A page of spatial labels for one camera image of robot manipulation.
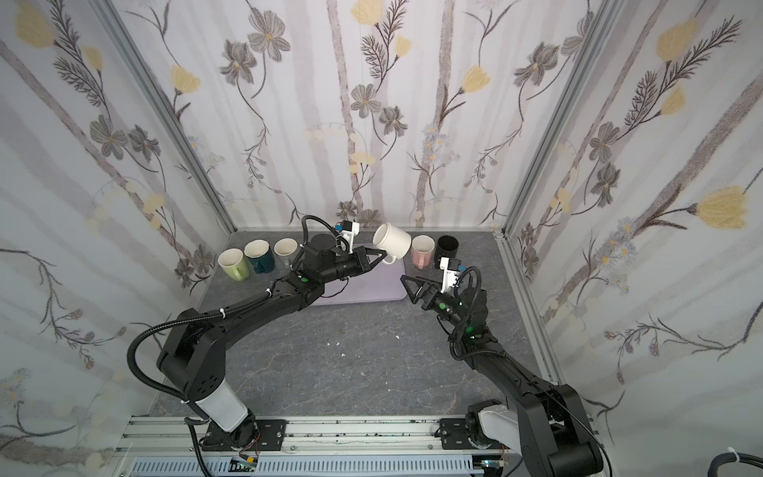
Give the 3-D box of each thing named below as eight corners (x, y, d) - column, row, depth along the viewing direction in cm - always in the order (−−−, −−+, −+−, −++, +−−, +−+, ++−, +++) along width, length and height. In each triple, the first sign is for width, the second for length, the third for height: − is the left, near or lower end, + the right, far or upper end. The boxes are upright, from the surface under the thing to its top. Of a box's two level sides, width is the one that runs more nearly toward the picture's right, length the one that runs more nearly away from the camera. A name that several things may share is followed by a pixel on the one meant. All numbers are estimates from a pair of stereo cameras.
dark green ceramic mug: (263, 282, 106) (252, 263, 98) (250, 265, 111) (239, 246, 102) (284, 269, 110) (276, 250, 101) (271, 254, 115) (261, 234, 106)
